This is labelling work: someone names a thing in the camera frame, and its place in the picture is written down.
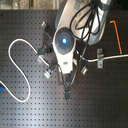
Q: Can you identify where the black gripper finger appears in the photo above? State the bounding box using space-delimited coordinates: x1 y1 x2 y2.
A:
61 72 65 86
65 74 71 100

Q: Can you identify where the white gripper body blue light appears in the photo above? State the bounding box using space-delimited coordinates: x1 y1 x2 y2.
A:
53 27 76 73

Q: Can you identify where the white cable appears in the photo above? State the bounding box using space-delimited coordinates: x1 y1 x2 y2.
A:
0 38 128 103

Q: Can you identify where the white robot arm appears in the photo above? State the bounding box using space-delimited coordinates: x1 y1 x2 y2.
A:
53 0 112 100

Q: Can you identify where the orange hex key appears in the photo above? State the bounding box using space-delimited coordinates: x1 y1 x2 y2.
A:
110 20 122 54

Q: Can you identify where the blue connector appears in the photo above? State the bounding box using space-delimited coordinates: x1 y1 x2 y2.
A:
0 85 6 94

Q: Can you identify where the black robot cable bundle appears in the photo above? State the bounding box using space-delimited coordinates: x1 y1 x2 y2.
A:
68 0 111 59

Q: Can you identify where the metal cable clip bracket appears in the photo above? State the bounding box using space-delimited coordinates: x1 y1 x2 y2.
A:
97 48 104 69

